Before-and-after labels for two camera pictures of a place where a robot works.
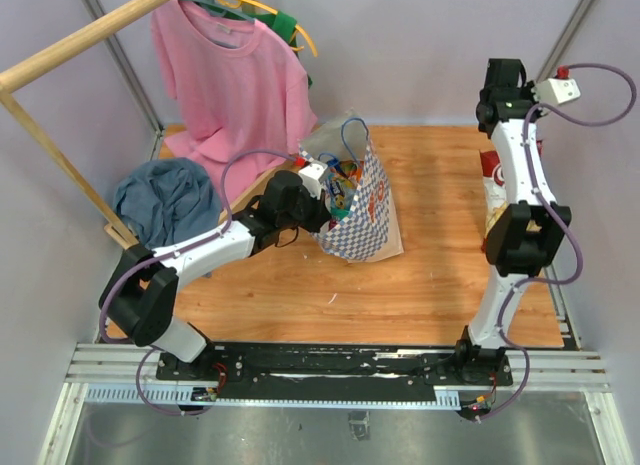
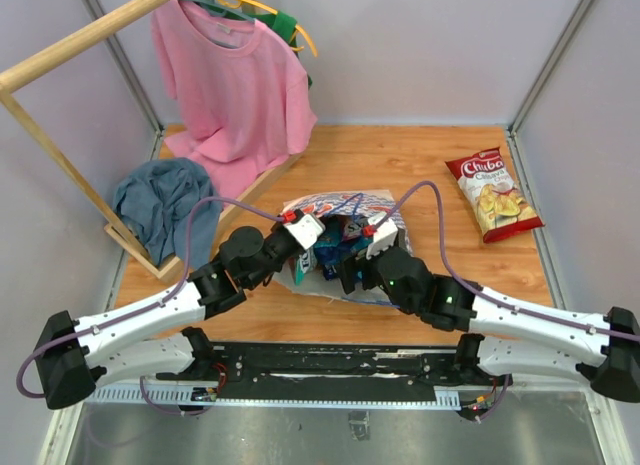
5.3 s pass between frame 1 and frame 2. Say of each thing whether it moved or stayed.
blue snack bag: moved
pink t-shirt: stayed
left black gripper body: moved
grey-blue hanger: stayed
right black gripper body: moved
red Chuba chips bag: moved
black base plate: stayed
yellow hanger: stayed
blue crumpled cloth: stayed
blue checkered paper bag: moved
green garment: stayed
